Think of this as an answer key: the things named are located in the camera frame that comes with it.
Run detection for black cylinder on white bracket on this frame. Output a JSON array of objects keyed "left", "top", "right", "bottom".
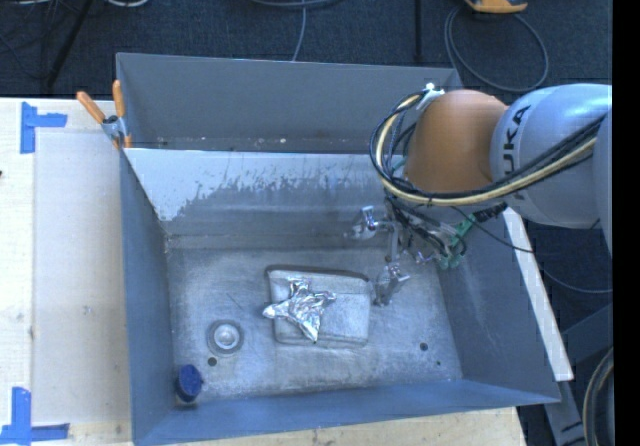
[{"left": 469, "top": 202, "right": 510, "bottom": 226}]

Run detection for grey metal bin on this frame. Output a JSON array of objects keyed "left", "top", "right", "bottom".
[{"left": 114, "top": 52, "right": 564, "bottom": 446}]

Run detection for pale wood flat board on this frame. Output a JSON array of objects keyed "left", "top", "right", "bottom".
[{"left": 30, "top": 126, "right": 133, "bottom": 428}]

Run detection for blue round cap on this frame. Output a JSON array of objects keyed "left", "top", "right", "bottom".
[{"left": 173, "top": 364, "right": 204, "bottom": 404}]

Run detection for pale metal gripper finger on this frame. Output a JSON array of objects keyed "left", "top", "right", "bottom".
[
  {"left": 373, "top": 261, "right": 412, "bottom": 308},
  {"left": 344, "top": 205, "right": 396, "bottom": 241}
]

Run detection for crumpled silver foil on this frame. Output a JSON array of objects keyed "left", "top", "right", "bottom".
[{"left": 261, "top": 277, "right": 338, "bottom": 345}]

